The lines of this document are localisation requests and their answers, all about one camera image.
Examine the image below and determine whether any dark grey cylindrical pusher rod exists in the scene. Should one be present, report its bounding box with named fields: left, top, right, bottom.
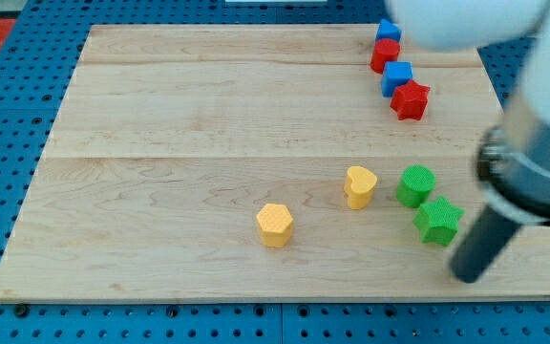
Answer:
left=449, top=205, right=521, bottom=284

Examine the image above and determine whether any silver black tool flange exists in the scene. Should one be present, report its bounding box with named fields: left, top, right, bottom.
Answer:
left=476, top=95, right=550, bottom=226

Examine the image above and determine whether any green star block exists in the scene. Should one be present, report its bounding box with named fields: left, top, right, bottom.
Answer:
left=412, top=196, right=465, bottom=247

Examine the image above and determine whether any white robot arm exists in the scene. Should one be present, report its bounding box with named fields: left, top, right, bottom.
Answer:
left=386, top=0, right=550, bottom=283

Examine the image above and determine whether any red star block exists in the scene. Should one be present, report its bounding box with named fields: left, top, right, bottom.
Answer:
left=390, top=80, right=431, bottom=120

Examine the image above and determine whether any green cylinder block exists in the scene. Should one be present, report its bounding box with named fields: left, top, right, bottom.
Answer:
left=395, top=164, right=436, bottom=208

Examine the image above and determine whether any yellow heart block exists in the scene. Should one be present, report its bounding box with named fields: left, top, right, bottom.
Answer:
left=344, top=165, right=378, bottom=210

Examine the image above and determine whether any blue cube block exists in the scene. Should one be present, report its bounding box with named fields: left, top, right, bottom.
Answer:
left=381, top=61, right=413, bottom=97

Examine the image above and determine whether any red cylinder block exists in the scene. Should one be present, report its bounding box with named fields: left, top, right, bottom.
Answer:
left=370, top=38, right=401, bottom=74

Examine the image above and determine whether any blue triangle block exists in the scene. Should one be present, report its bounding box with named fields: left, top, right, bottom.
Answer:
left=375, top=18, right=402, bottom=42

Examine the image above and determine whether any yellow hexagon block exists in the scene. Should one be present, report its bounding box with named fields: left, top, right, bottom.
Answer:
left=256, top=204, right=293, bottom=248

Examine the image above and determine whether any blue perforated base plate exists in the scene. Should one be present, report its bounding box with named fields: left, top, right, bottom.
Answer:
left=0, top=0, right=550, bottom=343

